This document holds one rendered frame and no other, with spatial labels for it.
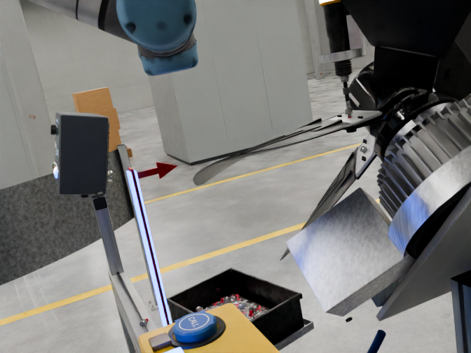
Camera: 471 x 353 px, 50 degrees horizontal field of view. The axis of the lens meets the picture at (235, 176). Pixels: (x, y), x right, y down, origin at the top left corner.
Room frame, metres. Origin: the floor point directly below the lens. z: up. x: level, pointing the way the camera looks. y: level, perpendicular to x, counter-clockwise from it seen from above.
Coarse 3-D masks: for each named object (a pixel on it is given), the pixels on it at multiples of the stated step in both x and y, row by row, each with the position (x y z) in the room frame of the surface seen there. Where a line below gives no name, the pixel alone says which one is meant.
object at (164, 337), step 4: (156, 336) 0.42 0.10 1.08; (160, 336) 0.42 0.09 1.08; (164, 336) 0.41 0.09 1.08; (168, 336) 0.41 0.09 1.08; (152, 340) 0.41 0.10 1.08; (156, 340) 0.41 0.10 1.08; (160, 340) 0.41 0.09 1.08; (164, 340) 0.41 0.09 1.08; (168, 340) 0.41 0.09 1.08; (152, 344) 0.40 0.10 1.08; (156, 344) 0.40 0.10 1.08; (160, 344) 0.40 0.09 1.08; (164, 344) 0.40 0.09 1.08; (168, 344) 0.41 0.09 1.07; (152, 348) 0.40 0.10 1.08; (156, 348) 0.40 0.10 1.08; (160, 348) 0.40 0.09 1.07
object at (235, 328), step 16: (224, 320) 0.43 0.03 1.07; (240, 320) 0.43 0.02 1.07; (144, 336) 0.43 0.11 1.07; (224, 336) 0.41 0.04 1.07; (240, 336) 0.40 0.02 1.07; (256, 336) 0.40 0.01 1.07; (144, 352) 0.41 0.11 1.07; (160, 352) 0.40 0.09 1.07; (192, 352) 0.39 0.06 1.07; (208, 352) 0.38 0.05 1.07; (224, 352) 0.38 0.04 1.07; (240, 352) 0.38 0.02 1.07; (256, 352) 0.37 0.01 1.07; (272, 352) 0.37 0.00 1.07
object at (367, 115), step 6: (342, 114) 0.82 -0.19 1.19; (354, 114) 0.79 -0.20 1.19; (360, 114) 0.78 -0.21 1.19; (366, 114) 0.77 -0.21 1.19; (372, 114) 0.75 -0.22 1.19; (378, 114) 0.75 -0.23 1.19; (342, 120) 0.77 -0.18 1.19; (348, 120) 0.76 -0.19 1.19; (354, 120) 0.75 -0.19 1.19; (360, 120) 0.74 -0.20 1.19; (366, 120) 0.74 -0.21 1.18
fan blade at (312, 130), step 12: (324, 120) 0.79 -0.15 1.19; (336, 120) 0.74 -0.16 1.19; (288, 132) 0.78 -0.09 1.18; (300, 132) 0.74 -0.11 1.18; (312, 132) 0.72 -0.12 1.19; (324, 132) 0.70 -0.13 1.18; (264, 144) 0.73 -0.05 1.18; (276, 144) 0.68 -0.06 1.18; (288, 144) 0.66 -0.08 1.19; (240, 156) 0.62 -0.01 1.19; (204, 168) 0.66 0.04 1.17; (216, 168) 0.72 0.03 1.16; (204, 180) 0.80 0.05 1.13
